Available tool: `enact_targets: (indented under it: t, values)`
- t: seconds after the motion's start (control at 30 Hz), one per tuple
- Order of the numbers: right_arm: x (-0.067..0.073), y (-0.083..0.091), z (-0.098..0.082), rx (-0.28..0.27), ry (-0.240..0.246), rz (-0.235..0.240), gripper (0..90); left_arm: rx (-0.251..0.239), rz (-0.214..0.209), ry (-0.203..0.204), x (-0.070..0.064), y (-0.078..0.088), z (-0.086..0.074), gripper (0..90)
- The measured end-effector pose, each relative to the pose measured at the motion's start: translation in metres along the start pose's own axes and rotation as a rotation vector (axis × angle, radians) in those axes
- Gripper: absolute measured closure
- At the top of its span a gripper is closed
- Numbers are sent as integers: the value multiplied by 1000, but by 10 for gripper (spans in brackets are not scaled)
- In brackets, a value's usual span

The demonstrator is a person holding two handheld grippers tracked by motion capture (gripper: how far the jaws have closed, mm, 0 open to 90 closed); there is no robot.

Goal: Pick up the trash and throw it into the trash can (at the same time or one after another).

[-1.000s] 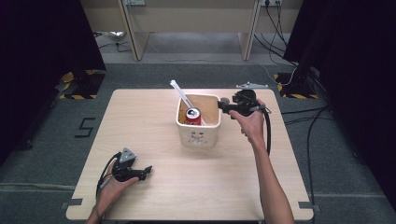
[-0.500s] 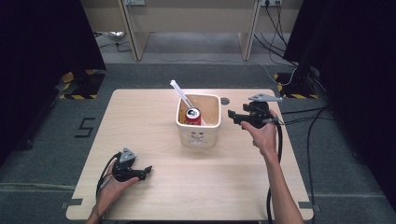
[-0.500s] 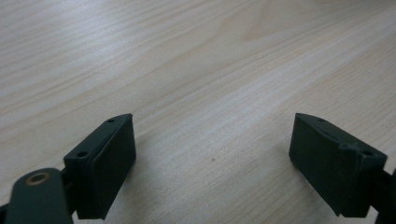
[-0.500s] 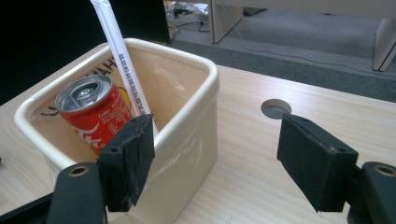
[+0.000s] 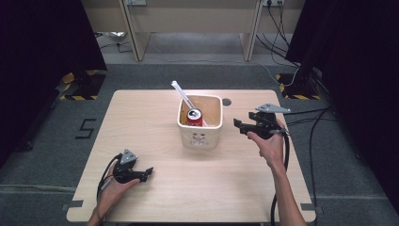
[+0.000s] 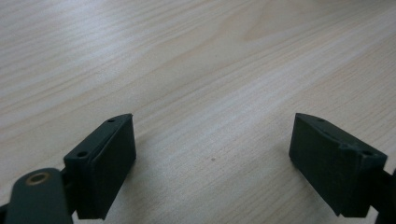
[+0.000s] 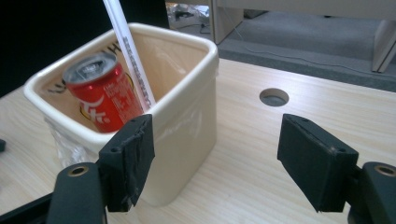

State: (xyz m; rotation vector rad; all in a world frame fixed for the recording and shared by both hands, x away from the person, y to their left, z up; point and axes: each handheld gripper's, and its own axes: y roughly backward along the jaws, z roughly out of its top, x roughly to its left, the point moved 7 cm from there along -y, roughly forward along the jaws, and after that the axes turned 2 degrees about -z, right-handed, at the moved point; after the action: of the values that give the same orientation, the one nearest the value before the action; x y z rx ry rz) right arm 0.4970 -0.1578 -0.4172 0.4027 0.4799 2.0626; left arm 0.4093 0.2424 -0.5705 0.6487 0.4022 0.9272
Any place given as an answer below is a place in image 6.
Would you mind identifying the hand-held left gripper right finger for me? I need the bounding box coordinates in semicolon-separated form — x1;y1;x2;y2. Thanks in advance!
288;112;389;218

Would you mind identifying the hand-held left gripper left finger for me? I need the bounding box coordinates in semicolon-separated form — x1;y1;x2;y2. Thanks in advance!
63;113;137;221

